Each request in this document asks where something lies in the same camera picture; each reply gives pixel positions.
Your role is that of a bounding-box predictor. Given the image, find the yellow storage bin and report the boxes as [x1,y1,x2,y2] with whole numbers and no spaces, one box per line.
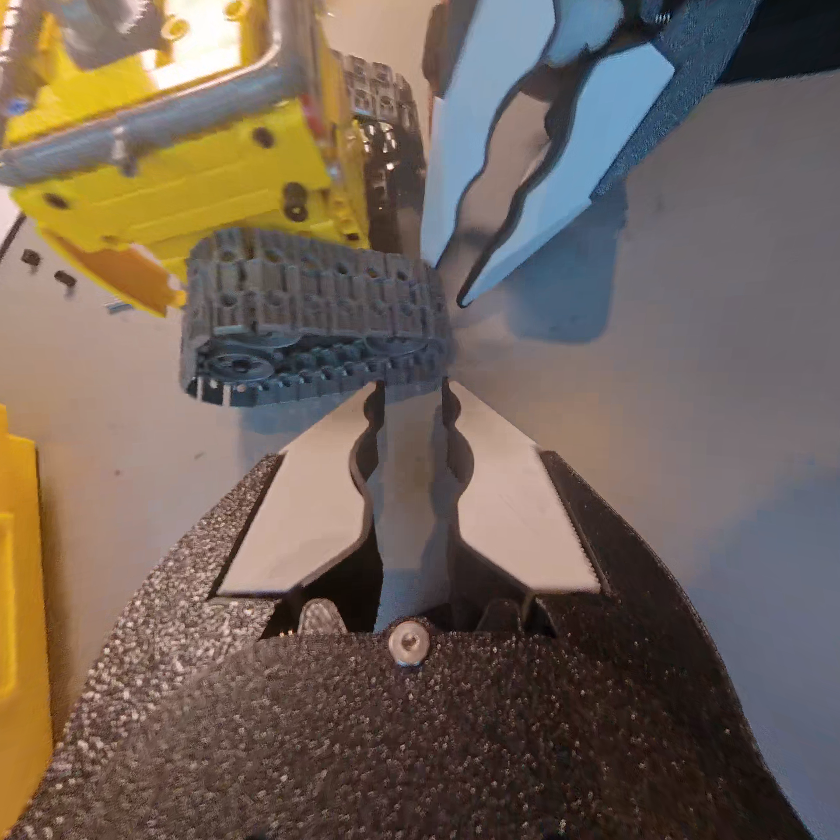
[0,405,56,821]

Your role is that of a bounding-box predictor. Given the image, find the yellow toy brick bulldozer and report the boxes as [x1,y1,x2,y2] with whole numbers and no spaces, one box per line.
[0,0,427,316]

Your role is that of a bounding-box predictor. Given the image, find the grey toy track chain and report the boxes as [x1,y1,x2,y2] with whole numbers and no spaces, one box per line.
[182,227,454,408]
[326,50,427,250]

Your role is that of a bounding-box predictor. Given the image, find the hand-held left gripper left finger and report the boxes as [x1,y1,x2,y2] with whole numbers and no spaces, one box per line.
[210,381,388,598]

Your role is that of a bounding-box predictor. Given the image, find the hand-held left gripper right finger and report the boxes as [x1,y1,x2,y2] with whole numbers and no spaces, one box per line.
[441,378,606,598]

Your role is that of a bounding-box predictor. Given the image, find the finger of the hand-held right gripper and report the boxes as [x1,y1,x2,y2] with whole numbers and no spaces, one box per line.
[420,0,559,270]
[455,37,678,311]

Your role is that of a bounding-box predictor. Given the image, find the pile of small brick pins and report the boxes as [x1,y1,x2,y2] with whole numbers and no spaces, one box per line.
[16,247,77,292]

